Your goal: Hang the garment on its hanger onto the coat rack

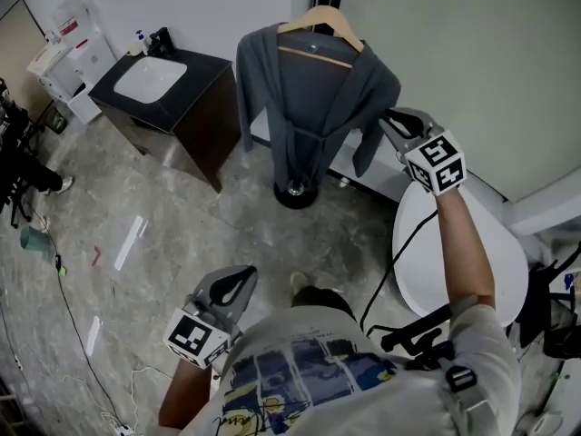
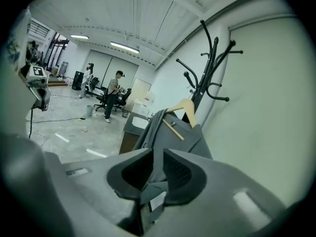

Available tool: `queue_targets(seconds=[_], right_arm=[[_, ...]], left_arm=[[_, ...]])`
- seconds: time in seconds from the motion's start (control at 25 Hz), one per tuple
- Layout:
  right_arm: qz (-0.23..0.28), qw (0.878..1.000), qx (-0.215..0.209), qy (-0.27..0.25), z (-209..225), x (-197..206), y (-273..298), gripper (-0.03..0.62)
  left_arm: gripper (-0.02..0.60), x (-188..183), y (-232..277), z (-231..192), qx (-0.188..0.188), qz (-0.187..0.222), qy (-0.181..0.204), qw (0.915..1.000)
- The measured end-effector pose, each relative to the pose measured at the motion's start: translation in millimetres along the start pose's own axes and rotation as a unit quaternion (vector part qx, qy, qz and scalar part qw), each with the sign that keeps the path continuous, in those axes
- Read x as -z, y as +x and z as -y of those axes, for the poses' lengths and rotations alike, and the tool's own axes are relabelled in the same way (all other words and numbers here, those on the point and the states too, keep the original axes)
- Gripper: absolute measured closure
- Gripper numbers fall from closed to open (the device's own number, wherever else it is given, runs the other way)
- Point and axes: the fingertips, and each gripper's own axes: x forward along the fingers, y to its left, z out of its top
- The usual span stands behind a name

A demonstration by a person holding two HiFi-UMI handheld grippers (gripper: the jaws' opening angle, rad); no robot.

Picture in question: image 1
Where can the green box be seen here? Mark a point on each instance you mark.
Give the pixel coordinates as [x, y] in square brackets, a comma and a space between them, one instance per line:
[36, 242]

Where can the red tape mark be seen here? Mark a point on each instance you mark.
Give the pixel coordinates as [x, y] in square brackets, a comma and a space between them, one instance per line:
[96, 257]

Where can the beige framed board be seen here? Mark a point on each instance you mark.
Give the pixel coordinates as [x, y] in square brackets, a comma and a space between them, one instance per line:
[18, 48]

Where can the short white tape strip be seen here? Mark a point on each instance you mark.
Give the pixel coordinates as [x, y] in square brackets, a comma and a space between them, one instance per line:
[93, 336]

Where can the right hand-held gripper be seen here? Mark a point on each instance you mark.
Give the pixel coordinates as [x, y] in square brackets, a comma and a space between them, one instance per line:
[438, 161]

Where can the white sink basin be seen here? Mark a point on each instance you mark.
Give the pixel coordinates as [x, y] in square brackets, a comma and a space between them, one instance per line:
[150, 80]

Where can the person's shoe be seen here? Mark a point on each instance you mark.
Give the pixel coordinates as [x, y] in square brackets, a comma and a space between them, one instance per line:
[300, 280]

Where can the wooden clothes hanger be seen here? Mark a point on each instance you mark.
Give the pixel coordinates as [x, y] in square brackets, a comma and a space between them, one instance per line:
[327, 16]

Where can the dark wooden sink cabinet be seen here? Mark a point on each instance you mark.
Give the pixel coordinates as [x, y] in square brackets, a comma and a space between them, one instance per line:
[199, 116]

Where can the long white tape strip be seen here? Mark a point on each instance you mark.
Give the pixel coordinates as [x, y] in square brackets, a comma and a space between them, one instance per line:
[130, 243]

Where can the person's left forearm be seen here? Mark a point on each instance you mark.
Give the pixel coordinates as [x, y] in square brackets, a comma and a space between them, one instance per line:
[184, 393]

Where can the white soap pump bottle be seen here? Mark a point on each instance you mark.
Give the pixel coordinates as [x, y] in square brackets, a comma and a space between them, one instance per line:
[141, 43]

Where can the black coat rack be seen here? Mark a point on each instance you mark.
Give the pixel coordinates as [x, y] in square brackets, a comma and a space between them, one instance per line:
[295, 195]

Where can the white open bin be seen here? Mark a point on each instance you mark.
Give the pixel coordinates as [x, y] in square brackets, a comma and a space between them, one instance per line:
[85, 107]

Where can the black chest mount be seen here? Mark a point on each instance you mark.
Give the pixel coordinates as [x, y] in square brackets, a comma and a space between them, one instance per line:
[408, 341]

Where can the dark grey robe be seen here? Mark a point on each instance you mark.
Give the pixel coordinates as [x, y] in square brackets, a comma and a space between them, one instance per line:
[308, 102]

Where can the person's white printed t-shirt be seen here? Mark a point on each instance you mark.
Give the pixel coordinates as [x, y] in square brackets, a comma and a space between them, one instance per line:
[363, 407]

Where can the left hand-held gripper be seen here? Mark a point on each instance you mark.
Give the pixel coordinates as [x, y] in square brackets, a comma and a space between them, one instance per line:
[190, 336]

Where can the green mesh basket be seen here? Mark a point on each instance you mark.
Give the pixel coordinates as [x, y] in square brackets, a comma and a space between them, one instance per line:
[56, 121]

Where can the person's dark trousers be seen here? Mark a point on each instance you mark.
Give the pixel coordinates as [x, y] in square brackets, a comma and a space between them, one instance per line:
[324, 300]

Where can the white round table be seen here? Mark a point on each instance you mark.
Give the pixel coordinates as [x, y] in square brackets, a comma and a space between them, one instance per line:
[499, 261]

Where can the black chair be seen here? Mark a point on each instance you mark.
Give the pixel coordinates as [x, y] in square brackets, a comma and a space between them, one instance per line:
[16, 207]

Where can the white power strip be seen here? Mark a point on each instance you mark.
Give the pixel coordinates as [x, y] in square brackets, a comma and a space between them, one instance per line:
[119, 425]

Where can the person's right forearm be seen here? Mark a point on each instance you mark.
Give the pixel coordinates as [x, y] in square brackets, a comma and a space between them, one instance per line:
[465, 252]

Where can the black faucet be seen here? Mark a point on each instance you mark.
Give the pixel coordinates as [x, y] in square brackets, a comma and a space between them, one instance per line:
[161, 43]

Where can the black tripod stand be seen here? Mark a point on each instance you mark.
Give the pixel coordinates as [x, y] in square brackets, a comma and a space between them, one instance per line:
[551, 307]

